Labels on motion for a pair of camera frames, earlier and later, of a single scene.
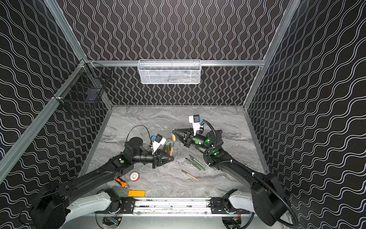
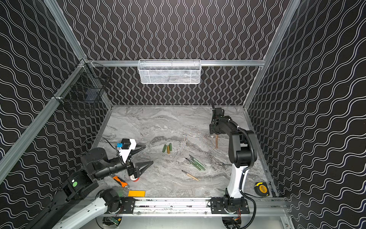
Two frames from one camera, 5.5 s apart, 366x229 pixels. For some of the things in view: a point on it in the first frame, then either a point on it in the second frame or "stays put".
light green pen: x=199 y=164 stays put
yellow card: x=137 y=193 stays put
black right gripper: x=188 y=139 -> x=215 y=129
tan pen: x=190 y=175 stays put
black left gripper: x=155 y=159 -> x=130 y=165
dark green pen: x=194 y=164 stays put
